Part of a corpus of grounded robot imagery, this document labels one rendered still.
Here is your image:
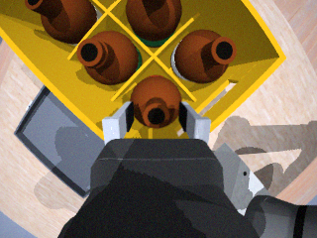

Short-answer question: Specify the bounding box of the yellow plastic crate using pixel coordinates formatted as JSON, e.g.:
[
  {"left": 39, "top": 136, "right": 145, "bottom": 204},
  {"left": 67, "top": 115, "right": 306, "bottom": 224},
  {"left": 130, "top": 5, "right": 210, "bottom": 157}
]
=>
[{"left": 0, "top": 0, "right": 286, "bottom": 140}]

